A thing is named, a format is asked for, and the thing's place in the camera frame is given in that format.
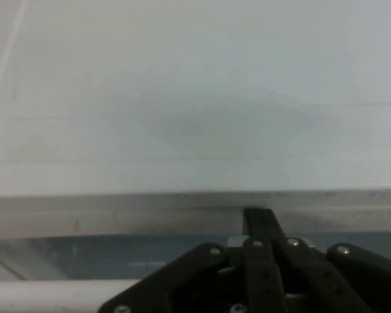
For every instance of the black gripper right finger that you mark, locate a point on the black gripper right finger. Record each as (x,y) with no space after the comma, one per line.
(352,280)

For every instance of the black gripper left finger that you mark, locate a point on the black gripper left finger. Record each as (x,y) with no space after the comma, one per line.
(260,277)

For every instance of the cream toaster oven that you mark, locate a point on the cream toaster oven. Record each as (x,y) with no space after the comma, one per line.
(182,98)

